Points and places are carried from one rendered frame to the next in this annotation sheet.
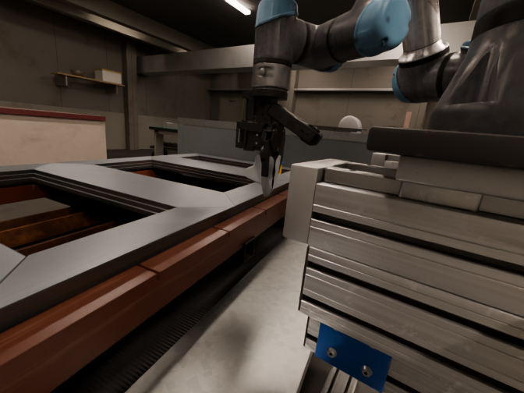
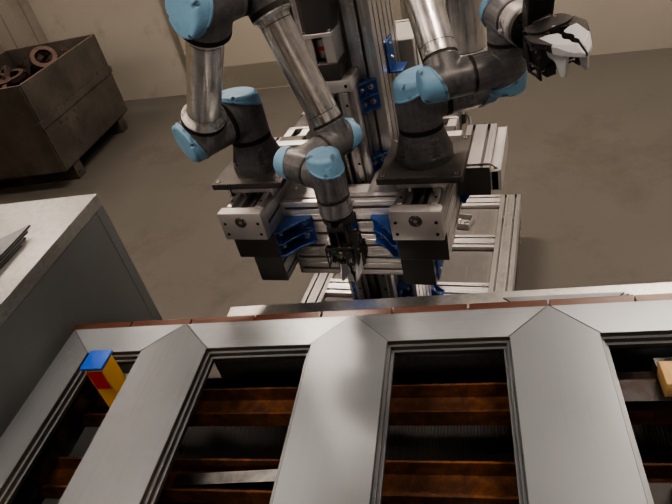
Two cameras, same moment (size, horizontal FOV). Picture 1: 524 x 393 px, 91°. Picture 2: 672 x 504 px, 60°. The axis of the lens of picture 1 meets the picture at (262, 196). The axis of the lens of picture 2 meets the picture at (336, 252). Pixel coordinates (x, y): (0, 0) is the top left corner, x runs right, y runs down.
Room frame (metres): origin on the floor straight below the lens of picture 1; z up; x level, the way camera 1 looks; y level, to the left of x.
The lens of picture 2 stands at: (0.69, 1.12, 1.80)
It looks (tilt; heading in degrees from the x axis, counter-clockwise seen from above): 35 degrees down; 264
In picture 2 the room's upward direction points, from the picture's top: 15 degrees counter-clockwise
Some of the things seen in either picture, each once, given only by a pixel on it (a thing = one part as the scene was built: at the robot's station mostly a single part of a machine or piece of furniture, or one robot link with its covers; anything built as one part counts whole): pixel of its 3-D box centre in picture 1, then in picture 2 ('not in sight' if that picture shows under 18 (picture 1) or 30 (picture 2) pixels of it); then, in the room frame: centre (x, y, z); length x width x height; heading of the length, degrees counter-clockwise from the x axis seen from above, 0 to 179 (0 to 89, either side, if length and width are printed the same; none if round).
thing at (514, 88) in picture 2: not in sight; (499, 67); (0.16, 0.04, 1.33); 0.11 x 0.08 x 0.11; 174
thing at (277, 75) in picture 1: (270, 80); (336, 205); (0.54, 0.01, 1.12); 0.08 x 0.08 x 0.05
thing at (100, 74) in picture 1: (107, 76); not in sight; (7.47, 4.48, 2.01); 0.52 x 0.43 x 0.29; 148
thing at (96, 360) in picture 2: not in sight; (97, 362); (1.19, -0.05, 0.88); 0.06 x 0.06 x 0.02; 66
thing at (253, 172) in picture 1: (257, 175); (357, 270); (0.53, 0.01, 0.93); 0.06 x 0.03 x 0.09; 66
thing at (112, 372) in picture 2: not in sight; (115, 388); (1.19, -0.05, 0.78); 0.05 x 0.05 x 0.19; 66
